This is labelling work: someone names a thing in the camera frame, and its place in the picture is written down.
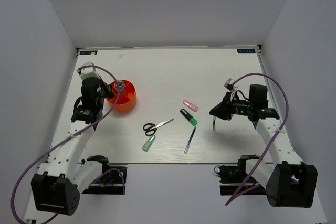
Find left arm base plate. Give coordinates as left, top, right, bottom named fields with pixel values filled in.
left=82, top=166, right=128, bottom=195

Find left blue table label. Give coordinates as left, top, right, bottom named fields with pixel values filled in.
left=79, top=50, right=98, bottom=55

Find yellow cap black highlighter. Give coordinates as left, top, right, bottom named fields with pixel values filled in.
left=114, top=80, right=125, bottom=93

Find green clear pen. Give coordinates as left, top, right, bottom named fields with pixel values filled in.
left=212, top=116, right=216, bottom=132

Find blue clear pen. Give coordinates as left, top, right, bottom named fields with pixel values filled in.
left=183, top=126, right=197, bottom=154

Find blue table label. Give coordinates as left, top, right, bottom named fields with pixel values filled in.
left=237, top=49, right=256, bottom=54
left=79, top=50, right=98, bottom=55

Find green cap black highlighter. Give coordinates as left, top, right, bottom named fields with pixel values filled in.
left=180, top=109, right=198, bottom=126

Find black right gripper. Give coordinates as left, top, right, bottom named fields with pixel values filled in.
left=209, top=91, right=254, bottom=120

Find orange round organizer container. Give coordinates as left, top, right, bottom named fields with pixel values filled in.
left=106, top=80, right=137, bottom=113

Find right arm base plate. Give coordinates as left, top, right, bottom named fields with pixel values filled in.
left=214, top=155, right=266, bottom=196

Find pink translucent correction tape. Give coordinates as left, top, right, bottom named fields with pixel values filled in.
left=183, top=100, right=198, bottom=112

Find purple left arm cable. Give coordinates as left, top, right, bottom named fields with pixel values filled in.
left=10, top=64, right=127, bottom=224

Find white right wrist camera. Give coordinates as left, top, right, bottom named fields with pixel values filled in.
left=224, top=78, right=239, bottom=101

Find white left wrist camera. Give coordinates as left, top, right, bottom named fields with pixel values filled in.
left=77, top=61, right=101, bottom=81

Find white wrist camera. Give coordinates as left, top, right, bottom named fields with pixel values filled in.
left=224, top=78, right=239, bottom=101
left=77, top=61, right=101, bottom=81

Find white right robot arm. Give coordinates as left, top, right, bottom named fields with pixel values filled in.
left=209, top=84, right=318, bottom=208

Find green translucent correction tape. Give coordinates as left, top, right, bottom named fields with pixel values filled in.
left=142, top=135, right=156, bottom=152

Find right blue table label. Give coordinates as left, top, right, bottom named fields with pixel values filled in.
left=237, top=49, right=256, bottom=54

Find black handled scissors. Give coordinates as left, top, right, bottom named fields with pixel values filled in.
left=143, top=119, right=174, bottom=136

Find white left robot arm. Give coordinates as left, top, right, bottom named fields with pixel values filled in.
left=31, top=76, right=113, bottom=216

